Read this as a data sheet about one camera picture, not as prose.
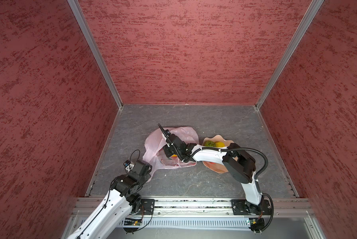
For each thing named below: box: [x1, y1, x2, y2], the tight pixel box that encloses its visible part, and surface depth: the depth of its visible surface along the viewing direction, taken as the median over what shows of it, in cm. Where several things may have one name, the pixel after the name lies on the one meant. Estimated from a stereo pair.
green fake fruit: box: [204, 140, 217, 148], surface depth 91 cm
